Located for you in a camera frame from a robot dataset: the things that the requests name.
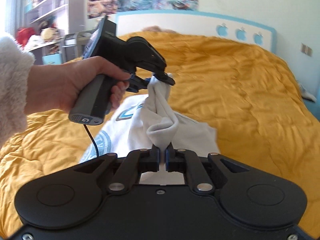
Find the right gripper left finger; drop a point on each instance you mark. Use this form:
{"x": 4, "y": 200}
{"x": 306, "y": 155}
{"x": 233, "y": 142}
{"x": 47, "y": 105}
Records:
{"x": 129, "y": 169}

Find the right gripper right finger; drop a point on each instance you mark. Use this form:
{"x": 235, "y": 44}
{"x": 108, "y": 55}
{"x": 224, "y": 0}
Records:
{"x": 189, "y": 164}

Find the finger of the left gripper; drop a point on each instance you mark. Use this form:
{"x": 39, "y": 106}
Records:
{"x": 165, "y": 78}
{"x": 137, "y": 83}

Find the white Nevada sweatshirt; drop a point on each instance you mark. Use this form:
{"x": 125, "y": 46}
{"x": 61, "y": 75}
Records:
{"x": 147, "y": 120}

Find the fluffy white sleeve forearm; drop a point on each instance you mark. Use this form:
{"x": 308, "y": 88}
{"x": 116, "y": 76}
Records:
{"x": 15, "y": 67}

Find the person's left hand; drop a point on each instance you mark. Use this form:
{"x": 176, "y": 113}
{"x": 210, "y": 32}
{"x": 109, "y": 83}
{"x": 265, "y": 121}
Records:
{"x": 58, "y": 86}

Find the cluttered desk with toys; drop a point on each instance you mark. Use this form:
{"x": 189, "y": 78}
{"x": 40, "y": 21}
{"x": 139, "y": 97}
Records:
{"x": 51, "y": 45}

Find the white and blue headboard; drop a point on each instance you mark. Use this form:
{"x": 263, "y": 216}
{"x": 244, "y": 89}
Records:
{"x": 199, "y": 23}

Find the mustard yellow quilted bedspread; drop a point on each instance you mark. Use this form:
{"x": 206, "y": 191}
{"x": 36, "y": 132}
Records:
{"x": 247, "y": 93}

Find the white blue bedside furniture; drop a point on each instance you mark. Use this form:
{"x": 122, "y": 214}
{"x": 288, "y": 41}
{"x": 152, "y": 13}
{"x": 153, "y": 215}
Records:
{"x": 312, "y": 104}

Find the colourful wall poster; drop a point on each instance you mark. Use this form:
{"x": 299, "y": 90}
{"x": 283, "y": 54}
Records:
{"x": 98, "y": 8}

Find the white wall shelf unit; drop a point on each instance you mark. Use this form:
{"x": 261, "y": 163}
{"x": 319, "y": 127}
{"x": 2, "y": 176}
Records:
{"x": 41, "y": 14}

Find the wall light switch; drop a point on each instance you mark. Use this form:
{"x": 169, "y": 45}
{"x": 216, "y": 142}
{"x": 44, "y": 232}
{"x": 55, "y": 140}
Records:
{"x": 306, "y": 50}

